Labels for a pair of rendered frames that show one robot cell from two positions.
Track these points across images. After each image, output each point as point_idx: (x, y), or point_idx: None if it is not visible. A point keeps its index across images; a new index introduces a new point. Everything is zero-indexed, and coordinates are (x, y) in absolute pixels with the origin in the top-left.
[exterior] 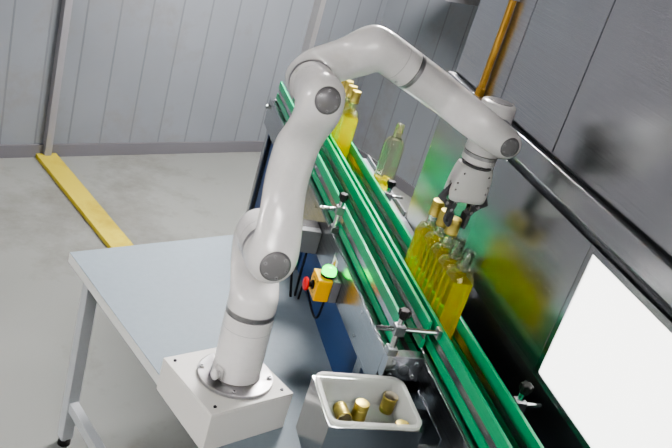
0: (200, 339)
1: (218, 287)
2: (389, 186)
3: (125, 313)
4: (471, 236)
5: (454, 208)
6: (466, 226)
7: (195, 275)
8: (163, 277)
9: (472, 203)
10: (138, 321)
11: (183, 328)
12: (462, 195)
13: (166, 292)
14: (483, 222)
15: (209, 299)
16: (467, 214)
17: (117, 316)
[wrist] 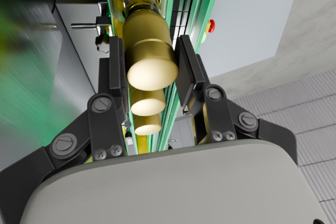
0: None
1: (214, 44)
2: (129, 132)
3: (284, 10)
4: (47, 76)
5: (207, 104)
6: (56, 104)
7: (222, 52)
8: (241, 47)
9: (130, 165)
10: (282, 3)
11: (260, 0)
12: (246, 203)
13: (247, 34)
14: (18, 105)
15: (226, 32)
16: (119, 95)
17: (291, 7)
